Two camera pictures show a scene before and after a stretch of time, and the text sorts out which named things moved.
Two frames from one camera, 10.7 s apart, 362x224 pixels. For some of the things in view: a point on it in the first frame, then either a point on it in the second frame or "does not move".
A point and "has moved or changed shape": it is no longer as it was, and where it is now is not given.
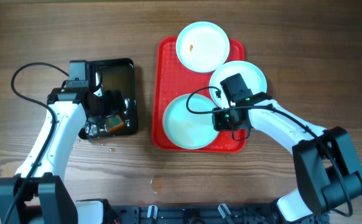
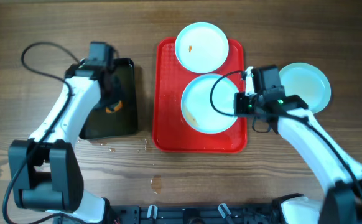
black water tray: x=117 y=74 does not move
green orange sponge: x=114 y=122 has moved or changed shape
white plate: x=253 y=75 has moved or changed shape
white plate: x=203 y=46 does not move
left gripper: x=114 y=106 → x=117 y=91
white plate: x=188 y=130 → x=308 y=83
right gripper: x=219 y=125 → x=240 y=109
